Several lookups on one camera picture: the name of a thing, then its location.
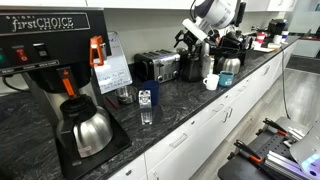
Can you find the stainless steel coffee carafe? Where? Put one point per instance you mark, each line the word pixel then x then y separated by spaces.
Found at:
pixel 93 131

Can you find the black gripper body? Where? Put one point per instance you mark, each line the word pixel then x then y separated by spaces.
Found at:
pixel 191 39

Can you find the black kettle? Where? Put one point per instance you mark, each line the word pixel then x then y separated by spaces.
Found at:
pixel 191 70

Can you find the white base cabinet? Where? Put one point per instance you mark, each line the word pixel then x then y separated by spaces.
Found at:
pixel 206 133

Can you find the dark blue plastic cup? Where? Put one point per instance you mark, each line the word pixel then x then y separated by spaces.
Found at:
pixel 153 90

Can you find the black condiment organizer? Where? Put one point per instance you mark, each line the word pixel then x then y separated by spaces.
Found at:
pixel 233 43

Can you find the red paper cup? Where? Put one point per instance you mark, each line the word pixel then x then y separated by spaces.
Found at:
pixel 261 37

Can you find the teal coffee mug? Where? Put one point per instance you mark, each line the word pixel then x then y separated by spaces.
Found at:
pixel 226 80

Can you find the silver thermos bottle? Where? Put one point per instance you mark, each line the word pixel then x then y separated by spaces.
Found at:
pixel 207 65

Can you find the white paper cup stack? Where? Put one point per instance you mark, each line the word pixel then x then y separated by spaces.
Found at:
pixel 277 39

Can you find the white upper cabinet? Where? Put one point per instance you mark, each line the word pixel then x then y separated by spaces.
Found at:
pixel 133 3

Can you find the white paper napkins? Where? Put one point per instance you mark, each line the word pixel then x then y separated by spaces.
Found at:
pixel 263 49

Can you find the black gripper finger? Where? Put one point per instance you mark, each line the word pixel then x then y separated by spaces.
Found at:
pixel 192 50
pixel 178 37

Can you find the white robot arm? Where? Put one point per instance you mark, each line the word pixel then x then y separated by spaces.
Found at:
pixel 216 13

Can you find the black firstchoice coffee machine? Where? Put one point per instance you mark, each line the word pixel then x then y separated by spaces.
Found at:
pixel 50 33

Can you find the steel electric kettle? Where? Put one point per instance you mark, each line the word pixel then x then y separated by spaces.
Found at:
pixel 230 65

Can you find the white device blue light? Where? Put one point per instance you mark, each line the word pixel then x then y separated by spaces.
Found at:
pixel 308 150

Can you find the black robot cart platform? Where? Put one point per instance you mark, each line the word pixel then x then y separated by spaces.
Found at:
pixel 240 170

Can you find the small glass jar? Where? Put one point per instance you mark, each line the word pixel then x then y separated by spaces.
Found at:
pixel 126 95

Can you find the white coffee mug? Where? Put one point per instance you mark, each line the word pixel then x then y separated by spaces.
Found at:
pixel 212 82

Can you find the dark red marker pen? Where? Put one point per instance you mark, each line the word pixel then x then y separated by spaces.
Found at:
pixel 112 102

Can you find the silver black toaster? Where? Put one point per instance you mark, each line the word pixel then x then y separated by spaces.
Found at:
pixel 156 63

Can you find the small black coffee maker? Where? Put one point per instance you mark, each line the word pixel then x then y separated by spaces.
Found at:
pixel 276 26

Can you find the aluminium extrusion bars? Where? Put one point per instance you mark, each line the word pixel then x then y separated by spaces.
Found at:
pixel 283 163

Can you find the white handwritten sign board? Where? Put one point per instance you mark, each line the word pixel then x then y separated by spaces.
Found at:
pixel 115 73

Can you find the small silver cabinet knob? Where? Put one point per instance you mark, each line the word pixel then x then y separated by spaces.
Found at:
pixel 128 172

